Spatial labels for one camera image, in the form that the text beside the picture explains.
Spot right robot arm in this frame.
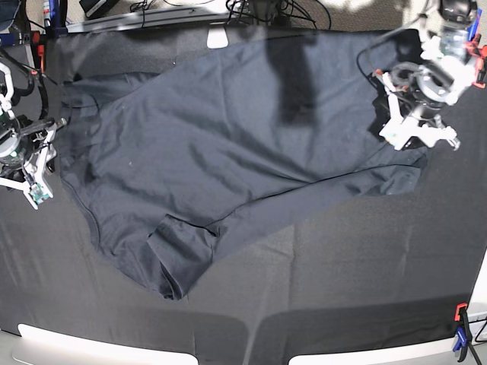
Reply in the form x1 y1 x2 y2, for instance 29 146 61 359
1 50 66 210

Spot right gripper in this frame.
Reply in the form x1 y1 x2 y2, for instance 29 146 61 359
0 113 57 210

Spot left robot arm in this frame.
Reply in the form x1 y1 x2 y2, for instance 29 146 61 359
373 1 486 151

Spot blue clamp top left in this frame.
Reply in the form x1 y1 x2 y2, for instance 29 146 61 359
43 0 68 39

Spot red black clamp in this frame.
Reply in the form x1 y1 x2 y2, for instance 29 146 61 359
466 34 486 89
31 30 46 73

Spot dark navy t-shirt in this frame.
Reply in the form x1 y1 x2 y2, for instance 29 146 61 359
58 32 427 300

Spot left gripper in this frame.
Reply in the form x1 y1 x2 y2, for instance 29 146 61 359
374 60 468 151

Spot blue orange clamp bottom right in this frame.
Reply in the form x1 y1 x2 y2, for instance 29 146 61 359
453 303 482 365

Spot tangled black cables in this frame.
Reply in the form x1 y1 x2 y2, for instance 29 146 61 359
129 0 336 30

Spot red black clamp right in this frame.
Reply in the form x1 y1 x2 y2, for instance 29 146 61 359
466 34 486 89

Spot black box on floor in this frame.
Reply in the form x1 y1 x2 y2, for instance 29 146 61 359
79 0 119 20

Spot red black clamp left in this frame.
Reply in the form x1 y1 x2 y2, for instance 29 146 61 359
31 30 46 73

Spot white mount plate top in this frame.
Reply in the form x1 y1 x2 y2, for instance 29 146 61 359
206 27 229 49

